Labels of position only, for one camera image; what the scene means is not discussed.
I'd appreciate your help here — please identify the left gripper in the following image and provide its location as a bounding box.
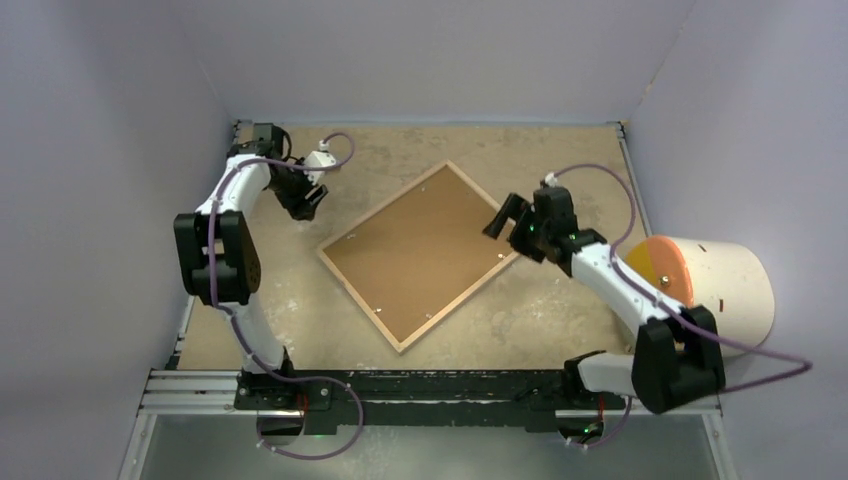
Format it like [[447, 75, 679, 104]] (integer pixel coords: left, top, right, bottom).
[[267, 159, 328, 220]]

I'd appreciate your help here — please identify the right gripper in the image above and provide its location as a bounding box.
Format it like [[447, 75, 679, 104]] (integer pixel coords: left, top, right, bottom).
[[483, 192, 552, 263]]

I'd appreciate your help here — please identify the wooden picture frame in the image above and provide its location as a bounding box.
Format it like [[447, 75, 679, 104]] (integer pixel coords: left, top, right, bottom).
[[316, 158, 521, 354]]

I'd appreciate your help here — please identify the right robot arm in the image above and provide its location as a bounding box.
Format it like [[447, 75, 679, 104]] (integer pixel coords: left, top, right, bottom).
[[483, 186, 726, 414]]

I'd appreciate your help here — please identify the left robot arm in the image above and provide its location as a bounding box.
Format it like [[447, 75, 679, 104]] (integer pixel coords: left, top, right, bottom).
[[173, 123, 343, 409]]

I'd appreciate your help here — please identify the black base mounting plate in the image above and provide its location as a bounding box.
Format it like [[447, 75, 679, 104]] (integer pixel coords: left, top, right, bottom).
[[234, 369, 625, 435]]

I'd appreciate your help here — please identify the white cylinder with orange face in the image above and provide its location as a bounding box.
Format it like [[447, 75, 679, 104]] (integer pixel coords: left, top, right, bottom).
[[624, 235, 775, 346]]

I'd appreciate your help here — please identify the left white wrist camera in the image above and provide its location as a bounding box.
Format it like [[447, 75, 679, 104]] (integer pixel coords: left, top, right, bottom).
[[303, 139, 339, 185]]

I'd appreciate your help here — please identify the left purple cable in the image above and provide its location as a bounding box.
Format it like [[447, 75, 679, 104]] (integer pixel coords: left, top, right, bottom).
[[206, 132, 364, 463]]

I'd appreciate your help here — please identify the aluminium rail frame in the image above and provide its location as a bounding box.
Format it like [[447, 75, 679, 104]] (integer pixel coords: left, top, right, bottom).
[[120, 370, 737, 479]]

